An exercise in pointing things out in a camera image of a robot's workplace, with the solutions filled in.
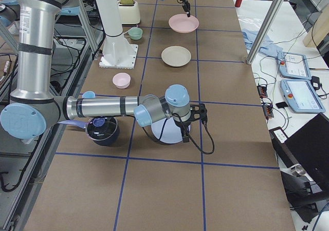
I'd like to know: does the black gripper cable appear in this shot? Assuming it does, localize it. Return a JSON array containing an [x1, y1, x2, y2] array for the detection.
[[140, 112, 215, 155]]

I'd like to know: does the cream white plate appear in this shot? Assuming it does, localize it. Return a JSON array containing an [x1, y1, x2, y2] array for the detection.
[[161, 46, 191, 67]]

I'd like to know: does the dark blue pot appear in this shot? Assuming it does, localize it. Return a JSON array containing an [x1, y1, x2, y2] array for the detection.
[[59, 117, 120, 146]]

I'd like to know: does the black laptop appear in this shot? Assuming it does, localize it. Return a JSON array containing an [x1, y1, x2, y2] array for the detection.
[[269, 113, 328, 185]]

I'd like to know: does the teach pendant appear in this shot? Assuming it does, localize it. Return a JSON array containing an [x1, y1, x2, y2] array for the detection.
[[277, 52, 312, 80], [280, 79, 326, 114]]

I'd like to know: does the upper teach pendant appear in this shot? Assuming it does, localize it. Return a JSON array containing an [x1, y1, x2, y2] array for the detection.
[[277, 52, 312, 80]]

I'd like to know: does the blue plate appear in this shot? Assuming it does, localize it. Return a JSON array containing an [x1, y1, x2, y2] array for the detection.
[[151, 118, 182, 144]]

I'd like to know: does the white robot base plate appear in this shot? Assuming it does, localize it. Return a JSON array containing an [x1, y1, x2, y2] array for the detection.
[[99, 43, 138, 69]]

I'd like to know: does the green bowl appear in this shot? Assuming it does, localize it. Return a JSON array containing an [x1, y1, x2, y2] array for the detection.
[[128, 27, 143, 41]]

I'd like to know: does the pink bowl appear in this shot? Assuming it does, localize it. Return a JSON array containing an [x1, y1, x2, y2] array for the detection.
[[112, 72, 131, 89]]

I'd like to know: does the light blue cloth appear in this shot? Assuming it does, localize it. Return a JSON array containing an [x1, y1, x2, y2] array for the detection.
[[241, 28, 285, 60]]

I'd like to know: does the pink plate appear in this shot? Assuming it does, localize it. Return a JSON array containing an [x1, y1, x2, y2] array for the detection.
[[168, 14, 199, 33]]

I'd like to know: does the aluminium frame post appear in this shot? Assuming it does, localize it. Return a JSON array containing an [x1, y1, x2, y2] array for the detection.
[[246, 0, 284, 65]]

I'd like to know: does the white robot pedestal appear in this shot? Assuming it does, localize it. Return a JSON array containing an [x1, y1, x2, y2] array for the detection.
[[91, 0, 129, 62]]

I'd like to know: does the lower teach pendant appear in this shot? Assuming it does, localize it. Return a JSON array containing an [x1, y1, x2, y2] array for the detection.
[[280, 79, 326, 114]]

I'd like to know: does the cream toaster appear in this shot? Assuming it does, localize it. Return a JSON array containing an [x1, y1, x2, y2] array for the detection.
[[118, 0, 141, 25]]

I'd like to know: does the glass pot lid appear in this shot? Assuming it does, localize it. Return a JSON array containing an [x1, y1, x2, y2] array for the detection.
[[85, 117, 118, 141]]

